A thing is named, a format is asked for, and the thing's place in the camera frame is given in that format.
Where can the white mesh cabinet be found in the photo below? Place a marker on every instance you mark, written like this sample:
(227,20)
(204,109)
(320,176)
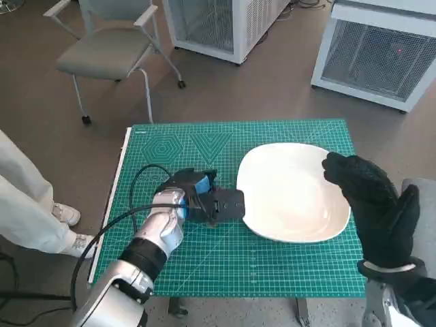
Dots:
(368,54)
(242,30)

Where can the green cutting mat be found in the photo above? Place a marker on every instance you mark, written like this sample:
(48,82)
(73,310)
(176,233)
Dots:
(238,262)

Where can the white plate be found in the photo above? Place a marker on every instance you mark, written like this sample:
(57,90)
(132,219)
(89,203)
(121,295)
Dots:
(286,194)

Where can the white table edge strip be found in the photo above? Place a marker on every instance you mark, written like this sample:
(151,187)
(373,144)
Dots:
(116,177)

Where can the silver chair base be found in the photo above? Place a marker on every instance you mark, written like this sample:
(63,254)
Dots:
(8,5)

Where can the metal table bracket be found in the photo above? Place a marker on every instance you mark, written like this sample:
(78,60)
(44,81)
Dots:
(302,311)
(178,306)

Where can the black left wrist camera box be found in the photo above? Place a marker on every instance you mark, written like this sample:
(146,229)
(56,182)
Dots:
(228,206)

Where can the grey seat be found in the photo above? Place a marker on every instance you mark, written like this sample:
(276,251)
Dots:
(427,190)

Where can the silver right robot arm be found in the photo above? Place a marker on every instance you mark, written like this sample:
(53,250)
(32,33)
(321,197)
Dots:
(391,296)

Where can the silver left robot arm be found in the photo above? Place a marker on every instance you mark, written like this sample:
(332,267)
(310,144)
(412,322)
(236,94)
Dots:
(153,235)

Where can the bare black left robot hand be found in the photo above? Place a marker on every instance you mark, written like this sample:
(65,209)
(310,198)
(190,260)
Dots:
(192,178)

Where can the black stand leg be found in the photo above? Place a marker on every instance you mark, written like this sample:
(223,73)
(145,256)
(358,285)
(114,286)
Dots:
(34,296)

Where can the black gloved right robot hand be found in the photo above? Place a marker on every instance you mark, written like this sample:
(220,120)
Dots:
(381,218)

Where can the grey chair with white frame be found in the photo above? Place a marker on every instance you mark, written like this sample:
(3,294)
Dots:
(98,51)

